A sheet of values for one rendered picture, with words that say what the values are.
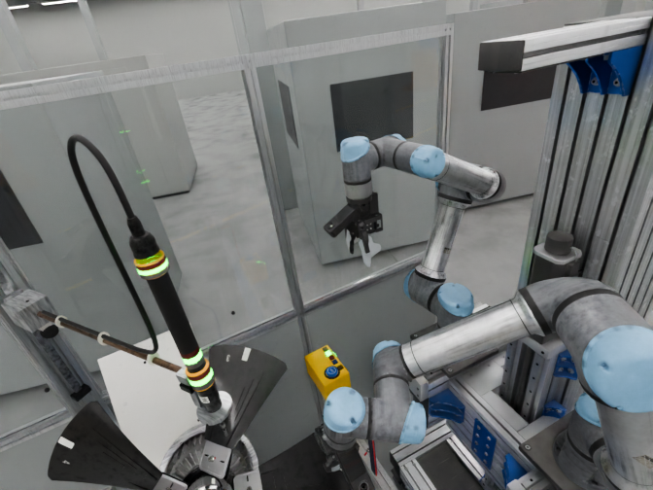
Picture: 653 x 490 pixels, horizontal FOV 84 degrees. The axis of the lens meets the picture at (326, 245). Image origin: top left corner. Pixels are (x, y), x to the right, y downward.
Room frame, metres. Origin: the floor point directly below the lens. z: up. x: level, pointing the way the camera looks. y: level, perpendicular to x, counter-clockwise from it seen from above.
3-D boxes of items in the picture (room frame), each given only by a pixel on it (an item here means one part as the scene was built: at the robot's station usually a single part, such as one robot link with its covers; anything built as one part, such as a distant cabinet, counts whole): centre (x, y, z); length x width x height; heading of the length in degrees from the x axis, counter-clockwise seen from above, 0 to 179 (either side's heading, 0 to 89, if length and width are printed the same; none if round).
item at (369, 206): (0.93, -0.11, 1.62); 0.09 x 0.08 x 0.12; 114
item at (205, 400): (0.48, 0.27, 1.65); 0.04 x 0.04 x 0.46
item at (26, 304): (0.80, 0.81, 1.54); 0.10 x 0.07 x 0.08; 59
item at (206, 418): (0.49, 0.28, 1.50); 0.09 x 0.07 x 0.10; 59
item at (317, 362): (0.90, 0.06, 1.02); 0.16 x 0.10 x 0.11; 24
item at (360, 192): (0.93, -0.11, 1.70); 0.08 x 0.08 x 0.05
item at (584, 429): (0.48, -0.59, 1.20); 0.13 x 0.12 x 0.14; 171
